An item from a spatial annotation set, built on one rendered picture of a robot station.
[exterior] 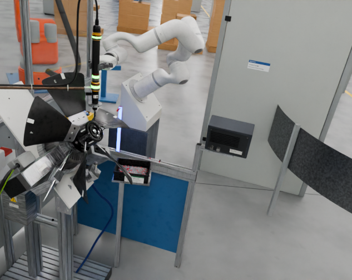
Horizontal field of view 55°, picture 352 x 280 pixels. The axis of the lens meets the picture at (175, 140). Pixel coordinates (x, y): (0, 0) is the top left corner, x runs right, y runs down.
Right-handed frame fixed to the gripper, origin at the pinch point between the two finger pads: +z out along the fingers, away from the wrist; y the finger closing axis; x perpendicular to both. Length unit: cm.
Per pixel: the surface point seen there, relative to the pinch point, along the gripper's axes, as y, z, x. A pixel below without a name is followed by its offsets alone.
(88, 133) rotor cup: -4.4, 15.3, -29.8
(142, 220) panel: -22, -36, -119
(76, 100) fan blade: 9.1, 2.7, -19.6
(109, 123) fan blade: -3.7, -11.7, -35.0
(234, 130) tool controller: -73, -29, -30
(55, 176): 0, 37, -44
